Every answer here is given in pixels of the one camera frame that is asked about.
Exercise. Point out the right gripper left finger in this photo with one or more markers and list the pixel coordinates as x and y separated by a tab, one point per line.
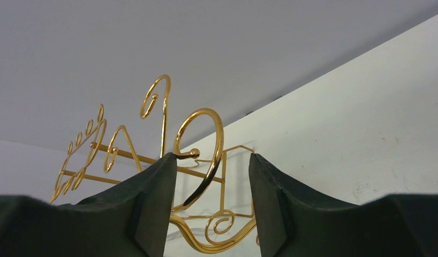
128	219

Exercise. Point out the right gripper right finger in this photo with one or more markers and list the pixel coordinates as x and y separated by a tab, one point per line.
293	219

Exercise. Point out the gold tree rack wooden base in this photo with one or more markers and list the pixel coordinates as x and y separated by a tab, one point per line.
223	220

